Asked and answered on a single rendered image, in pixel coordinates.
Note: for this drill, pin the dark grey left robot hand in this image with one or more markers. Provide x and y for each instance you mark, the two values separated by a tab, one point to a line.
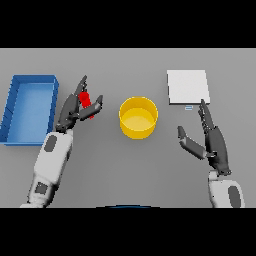
71	108

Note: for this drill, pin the pale square scale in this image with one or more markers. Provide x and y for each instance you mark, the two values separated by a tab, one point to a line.
188	86

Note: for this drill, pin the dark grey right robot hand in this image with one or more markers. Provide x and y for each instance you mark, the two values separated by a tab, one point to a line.
213	143

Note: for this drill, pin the yellow bowl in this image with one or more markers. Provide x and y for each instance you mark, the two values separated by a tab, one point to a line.
138	124

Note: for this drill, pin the red beaker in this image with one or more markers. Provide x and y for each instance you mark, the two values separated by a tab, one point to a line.
85	98

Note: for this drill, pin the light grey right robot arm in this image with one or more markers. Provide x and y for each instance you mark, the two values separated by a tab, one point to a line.
224	191

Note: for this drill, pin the blue tray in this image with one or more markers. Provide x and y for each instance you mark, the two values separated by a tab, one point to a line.
30	110

